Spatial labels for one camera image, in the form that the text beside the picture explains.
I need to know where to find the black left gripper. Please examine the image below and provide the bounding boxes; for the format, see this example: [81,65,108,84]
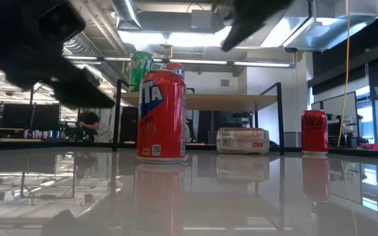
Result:
[0,0,116,110]

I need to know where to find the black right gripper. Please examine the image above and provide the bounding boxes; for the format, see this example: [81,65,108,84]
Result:
[212,0,295,52]

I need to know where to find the red soda can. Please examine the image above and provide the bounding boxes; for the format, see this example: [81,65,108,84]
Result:
[165,62,186,79]

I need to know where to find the red Fanta can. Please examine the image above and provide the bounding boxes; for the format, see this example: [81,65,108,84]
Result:
[136,69,187,165]

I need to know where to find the red Coca-Cola can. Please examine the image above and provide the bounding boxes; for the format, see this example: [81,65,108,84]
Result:
[301,109,329,156]

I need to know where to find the wooden shelf black legs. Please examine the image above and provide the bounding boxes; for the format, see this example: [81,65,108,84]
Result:
[112,79,285,157]

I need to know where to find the person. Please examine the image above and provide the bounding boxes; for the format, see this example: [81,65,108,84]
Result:
[76,109,100,144]

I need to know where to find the black computer monitor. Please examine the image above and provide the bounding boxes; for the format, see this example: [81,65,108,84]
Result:
[0,103,34,130]
[33,103,61,130]

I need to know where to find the long ceiling light strip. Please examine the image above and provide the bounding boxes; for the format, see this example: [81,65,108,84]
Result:
[62,55,297,69]

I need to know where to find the grey partition panel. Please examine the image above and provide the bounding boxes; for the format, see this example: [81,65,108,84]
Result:
[310,91,357,148]

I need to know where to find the black perforated panel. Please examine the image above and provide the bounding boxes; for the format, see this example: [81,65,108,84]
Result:
[326,119,347,148]

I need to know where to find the large silver air duct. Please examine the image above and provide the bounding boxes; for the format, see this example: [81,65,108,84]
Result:
[234,0,378,53]

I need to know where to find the silver ventilation duct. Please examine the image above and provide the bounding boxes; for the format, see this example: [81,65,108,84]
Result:
[110,0,144,30]

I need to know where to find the yellow power cable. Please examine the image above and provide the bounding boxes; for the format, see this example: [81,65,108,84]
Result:
[336,0,354,148]

